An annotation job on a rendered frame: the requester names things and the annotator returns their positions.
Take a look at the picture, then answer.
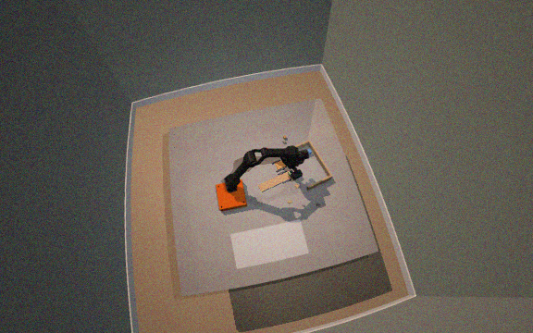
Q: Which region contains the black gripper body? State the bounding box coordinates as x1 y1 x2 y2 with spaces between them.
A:
280 157 303 179

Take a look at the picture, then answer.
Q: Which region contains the orange polka-dot strip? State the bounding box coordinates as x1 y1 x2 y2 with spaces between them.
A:
275 161 285 170

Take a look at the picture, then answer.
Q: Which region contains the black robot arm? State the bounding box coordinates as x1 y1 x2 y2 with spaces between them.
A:
225 145 309 193

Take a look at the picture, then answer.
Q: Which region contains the orange strip with purple zigzag pattern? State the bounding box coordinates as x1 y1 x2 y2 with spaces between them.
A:
258 171 292 192

